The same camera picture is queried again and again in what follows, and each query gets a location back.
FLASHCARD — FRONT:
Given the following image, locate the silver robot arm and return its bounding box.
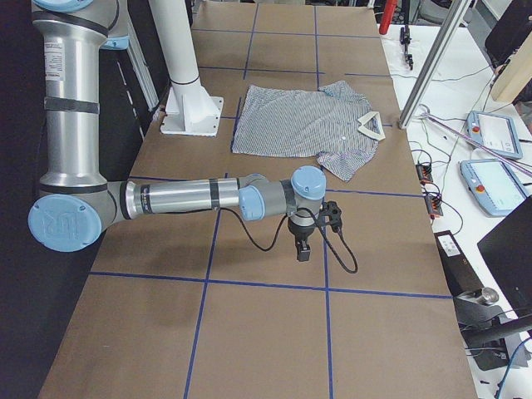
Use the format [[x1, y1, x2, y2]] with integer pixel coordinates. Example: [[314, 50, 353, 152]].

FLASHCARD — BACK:
[[27, 1, 326, 261]]

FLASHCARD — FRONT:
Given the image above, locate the striped polo shirt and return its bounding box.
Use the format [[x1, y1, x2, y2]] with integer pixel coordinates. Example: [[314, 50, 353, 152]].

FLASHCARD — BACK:
[[232, 81, 385, 182]]

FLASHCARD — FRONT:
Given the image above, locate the black tripod stick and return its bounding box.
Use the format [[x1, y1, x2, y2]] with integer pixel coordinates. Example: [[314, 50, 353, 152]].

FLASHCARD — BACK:
[[400, 23, 414, 71]]

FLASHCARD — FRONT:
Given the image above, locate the upper orange connector block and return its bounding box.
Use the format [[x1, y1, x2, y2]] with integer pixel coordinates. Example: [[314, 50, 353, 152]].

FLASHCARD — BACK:
[[416, 163, 433, 185]]

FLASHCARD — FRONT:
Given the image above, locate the lower orange connector block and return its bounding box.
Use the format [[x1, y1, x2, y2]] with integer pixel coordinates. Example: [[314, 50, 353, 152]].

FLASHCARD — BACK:
[[425, 195, 443, 219]]

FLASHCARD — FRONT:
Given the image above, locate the red cylinder object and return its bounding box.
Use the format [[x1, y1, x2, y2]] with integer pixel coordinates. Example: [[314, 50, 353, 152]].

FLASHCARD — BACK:
[[379, 0, 397, 35]]

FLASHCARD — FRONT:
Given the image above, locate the lower teach pendant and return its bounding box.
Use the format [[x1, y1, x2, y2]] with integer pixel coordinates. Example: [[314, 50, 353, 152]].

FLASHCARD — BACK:
[[459, 159, 529, 217]]

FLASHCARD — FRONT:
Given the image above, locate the wooden board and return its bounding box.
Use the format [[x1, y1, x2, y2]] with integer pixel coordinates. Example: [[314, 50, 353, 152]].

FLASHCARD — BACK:
[[491, 34, 532, 102]]

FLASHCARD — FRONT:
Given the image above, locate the orange connector block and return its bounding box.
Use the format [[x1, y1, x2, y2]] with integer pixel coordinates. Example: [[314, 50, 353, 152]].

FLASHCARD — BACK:
[[425, 195, 443, 219], [416, 163, 433, 185]]

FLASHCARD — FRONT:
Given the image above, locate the black box with label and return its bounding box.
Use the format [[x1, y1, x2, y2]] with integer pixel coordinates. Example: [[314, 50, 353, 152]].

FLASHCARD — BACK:
[[434, 230, 484, 297]]

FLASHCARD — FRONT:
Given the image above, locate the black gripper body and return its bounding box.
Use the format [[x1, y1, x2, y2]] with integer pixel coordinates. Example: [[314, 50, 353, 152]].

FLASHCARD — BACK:
[[288, 209, 317, 243]]

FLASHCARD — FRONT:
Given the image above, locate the teach pendant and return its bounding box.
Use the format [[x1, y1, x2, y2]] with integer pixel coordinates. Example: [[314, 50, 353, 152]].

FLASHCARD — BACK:
[[459, 159, 529, 217], [466, 111, 523, 160]]

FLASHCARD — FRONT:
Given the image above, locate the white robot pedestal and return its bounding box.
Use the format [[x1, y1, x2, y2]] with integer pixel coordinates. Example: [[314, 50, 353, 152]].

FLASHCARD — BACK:
[[150, 0, 224, 136]]

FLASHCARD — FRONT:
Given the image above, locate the black monitor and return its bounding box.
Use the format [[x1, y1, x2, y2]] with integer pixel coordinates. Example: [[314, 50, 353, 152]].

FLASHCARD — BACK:
[[477, 197, 532, 308]]

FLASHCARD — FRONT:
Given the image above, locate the upper teach pendant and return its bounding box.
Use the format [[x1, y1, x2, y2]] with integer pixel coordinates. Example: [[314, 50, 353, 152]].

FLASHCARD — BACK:
[[466, 111, 523, 160]]

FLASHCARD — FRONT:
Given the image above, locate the aluminium frame post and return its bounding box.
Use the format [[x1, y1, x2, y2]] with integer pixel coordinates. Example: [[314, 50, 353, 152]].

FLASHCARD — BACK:
[[398, 0, 470, 129]]

